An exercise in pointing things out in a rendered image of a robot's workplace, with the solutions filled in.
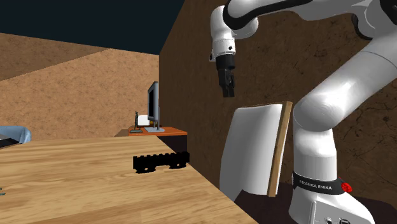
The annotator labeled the orange desk with monitor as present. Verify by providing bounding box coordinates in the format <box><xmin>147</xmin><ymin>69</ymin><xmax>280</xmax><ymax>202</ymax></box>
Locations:
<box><xmin>113</xmin><ymin>81</ymin><xmax>188</xmax><ymax>137</ymax></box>

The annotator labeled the white board with wooden edge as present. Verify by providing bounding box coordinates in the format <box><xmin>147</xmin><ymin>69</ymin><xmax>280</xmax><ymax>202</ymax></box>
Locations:
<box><xmin>218</xmin><ymin>101</ymin><xmax>293</xmax><ymax>203</ymax></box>

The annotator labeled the black toy train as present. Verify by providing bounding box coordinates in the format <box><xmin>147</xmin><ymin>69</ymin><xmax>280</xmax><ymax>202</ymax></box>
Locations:
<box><xmin>132</xmin><ymin>151</ymin><xmax>191</xmax><ymax>174</ymax></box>

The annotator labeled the dark robot stand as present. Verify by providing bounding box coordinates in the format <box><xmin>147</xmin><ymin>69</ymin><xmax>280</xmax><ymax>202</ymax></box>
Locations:
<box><xmin>233</xmin><ymin>182</ymin><xmax>397</xmax><ymax>224</ymax></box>

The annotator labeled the flat dark grey object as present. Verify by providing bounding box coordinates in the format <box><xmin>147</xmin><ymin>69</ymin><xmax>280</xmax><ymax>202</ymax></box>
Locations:
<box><xmin>0</xmin><ymin>133</ymin><xmax>20</xmax><ymax>149</ymax></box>

